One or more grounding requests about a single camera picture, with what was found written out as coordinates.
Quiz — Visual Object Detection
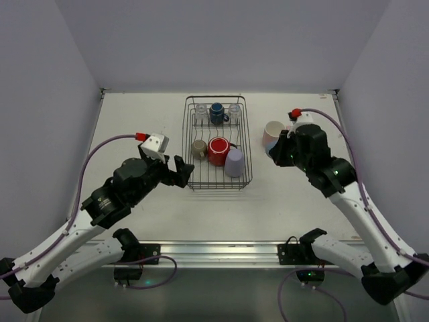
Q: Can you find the light blue cup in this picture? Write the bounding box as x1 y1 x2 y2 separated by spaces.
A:
265 140 278 158

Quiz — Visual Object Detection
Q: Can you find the pink mug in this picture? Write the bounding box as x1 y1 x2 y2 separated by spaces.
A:
262 121 291 148

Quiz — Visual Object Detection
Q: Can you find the lavender cup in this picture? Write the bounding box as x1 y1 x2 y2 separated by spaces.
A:
225 148 245 178

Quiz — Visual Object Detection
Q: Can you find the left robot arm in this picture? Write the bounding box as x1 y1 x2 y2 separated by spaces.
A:
1 146 194 314

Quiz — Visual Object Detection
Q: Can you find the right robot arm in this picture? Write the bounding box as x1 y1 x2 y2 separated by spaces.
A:
269 124 428 305

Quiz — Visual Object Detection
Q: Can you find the beige mug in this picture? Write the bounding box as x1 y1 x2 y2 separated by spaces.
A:
191 140 208 160

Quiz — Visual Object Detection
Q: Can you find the red mug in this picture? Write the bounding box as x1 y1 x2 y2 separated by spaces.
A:
207 136 237 166

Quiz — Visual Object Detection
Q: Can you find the left clear glass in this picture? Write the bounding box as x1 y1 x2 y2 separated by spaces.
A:
195 103 208 123

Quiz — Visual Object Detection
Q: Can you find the clear glass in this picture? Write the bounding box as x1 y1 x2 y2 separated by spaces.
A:
228 103 241 124
195 103 208 123

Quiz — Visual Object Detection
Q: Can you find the right clear glass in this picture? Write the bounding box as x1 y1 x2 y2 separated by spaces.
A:
228 103 241 124

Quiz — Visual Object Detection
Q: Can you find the dark blue mug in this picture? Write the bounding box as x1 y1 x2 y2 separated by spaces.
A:
209 103 230 126

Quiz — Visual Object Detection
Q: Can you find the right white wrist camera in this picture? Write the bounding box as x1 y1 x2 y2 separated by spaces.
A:
288 109 314 137

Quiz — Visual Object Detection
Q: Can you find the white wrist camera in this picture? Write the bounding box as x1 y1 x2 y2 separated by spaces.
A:
288 109 314 137
140 132 169 163

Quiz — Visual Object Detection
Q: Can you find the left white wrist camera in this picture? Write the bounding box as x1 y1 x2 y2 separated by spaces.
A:
140 132 169 163

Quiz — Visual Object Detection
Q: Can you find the wire dish rack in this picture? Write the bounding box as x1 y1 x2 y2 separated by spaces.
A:
182 95 253 191

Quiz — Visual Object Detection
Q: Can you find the aluminium mounting rail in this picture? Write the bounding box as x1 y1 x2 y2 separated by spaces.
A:
93 239 369 269

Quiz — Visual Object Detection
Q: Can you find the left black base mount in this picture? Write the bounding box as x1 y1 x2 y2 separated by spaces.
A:
118 243 161 264

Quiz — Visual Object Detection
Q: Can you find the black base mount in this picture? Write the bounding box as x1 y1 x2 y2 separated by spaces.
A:
118 243 161 264
277 236 314 265

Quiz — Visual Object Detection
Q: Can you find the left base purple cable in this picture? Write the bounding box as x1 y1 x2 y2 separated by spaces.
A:
113 256 178 290

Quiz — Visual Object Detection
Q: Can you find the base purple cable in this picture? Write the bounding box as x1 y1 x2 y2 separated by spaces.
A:
113 256 178 290
278 268 348 322

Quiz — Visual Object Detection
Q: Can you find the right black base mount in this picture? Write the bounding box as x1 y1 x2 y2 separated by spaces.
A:
277 236 314 265

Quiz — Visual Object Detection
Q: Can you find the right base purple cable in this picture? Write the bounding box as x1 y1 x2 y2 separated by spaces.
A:
278 268 348 322

